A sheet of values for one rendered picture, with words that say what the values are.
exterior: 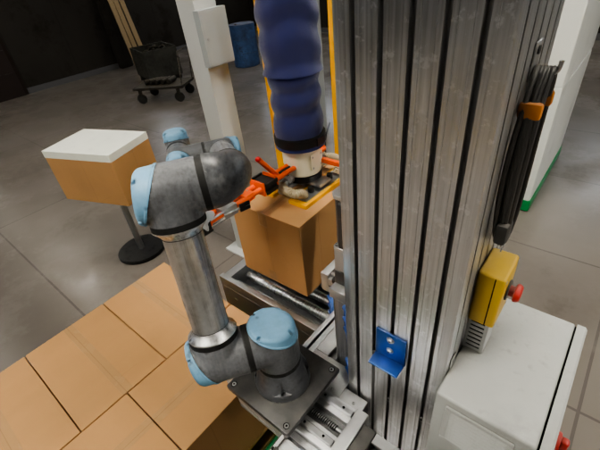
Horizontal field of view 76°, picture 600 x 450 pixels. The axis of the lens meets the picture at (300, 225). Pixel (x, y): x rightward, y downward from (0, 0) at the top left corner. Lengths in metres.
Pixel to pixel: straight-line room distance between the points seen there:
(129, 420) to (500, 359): 1.39
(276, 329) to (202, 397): 0.88
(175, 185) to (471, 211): 0.52
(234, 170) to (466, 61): 0.46
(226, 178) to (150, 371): 1.30
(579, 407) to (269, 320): 1.89
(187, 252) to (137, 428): 1.09
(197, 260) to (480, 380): 0.63
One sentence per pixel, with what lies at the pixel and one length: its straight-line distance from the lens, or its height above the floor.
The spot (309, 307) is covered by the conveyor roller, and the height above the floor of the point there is 0.55.
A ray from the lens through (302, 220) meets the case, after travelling 1.57.
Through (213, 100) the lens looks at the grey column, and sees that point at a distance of 2.59.
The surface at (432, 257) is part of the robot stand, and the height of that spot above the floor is 1.53.
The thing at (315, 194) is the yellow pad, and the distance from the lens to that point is 1.68.
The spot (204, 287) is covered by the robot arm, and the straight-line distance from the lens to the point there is 0.85.
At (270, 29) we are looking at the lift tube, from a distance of 1.51.
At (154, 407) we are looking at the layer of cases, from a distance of 1.81.
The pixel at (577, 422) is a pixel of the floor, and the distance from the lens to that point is 2.47.
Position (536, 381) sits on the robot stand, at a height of 1.23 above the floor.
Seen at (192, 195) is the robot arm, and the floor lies 1.62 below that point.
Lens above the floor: 1.98
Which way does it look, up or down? 36 degrees down
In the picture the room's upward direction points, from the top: 7 degrees counter-clockwise
